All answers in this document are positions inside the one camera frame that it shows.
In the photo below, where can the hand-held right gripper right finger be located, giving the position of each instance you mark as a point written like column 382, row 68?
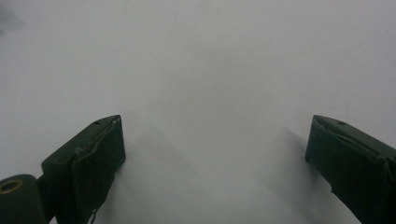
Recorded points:
column 351, row 161

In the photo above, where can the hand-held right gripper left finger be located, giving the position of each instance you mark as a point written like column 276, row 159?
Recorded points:
column 84, row 168

